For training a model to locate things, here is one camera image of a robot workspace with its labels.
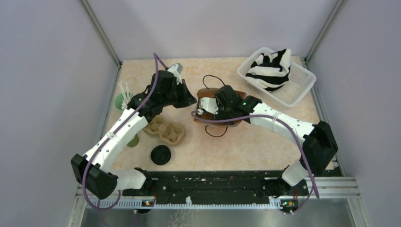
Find brown cardboard cup carrier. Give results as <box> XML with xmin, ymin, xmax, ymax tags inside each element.
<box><xmin>143</xmin><ymin>115</ymin><xmax>185</xmax><ymax>146</ymax></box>

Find stack of green paper cups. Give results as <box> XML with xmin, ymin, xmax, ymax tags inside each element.
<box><xmin>127</xmin><ymin>134</ymin><xmax>139</xmax><ymax>148</ymax></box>

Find black and white striped cloth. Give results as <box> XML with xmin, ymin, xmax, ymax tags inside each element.
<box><xmin>245</xmin><ymin>49</ymin><xmax>292</xmax><ymax>92</ymax></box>

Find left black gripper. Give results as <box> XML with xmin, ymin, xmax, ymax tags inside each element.
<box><xmin>161</xmin><ymin>79</ymin><xmax>197</xmax><ymax>108</ymax></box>

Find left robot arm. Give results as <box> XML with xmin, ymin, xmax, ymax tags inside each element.
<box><xmin>71</xmin><ymin>63</ymin><xmax>197</xmax><ymax>200</ymax></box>

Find orange paper bag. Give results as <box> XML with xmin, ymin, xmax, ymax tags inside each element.
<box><xmin>193</xmin><ymin>74</ymin><xmax>247</xmax><ymax>138</ymax></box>

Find white plastic basket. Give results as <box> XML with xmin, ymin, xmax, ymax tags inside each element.
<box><xmin>237</xmin><ymin>47</ymin><xmax>316</xmax><ymax>108</ymax></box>

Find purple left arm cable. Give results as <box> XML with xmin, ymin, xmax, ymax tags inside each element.
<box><xmin>81</xmin><ymin>52</ymin><xmax>170</xmax><ymax>226</ymax></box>

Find green cup with white stirrers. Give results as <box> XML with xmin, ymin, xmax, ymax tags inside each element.
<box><xmin>114</xmin><ymin>81</ymin><xmax>133</xmax><ymax>114</ymax></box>

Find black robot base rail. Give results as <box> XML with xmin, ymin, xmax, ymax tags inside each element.
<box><xmin>122</xmin><ymin>170</ymin><xmax>309</xmax><ymax>205</ymax></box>

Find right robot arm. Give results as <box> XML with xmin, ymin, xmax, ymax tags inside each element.
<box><xmin>192</xmin><ymin>85</ymin><xmax>339</xmax><ymax>195</ymax></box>

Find stack of black cup lids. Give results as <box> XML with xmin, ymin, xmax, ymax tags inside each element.
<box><xmin>150</xmin><ymin>145</ymin><xmax>171</xmax><ymax>166</ymax></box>

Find white cable duct strip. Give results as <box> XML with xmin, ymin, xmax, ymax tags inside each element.
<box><xmin>89</xmin><ymin>196</ymin><xmax>283</xmax><ymax>210</ymax></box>

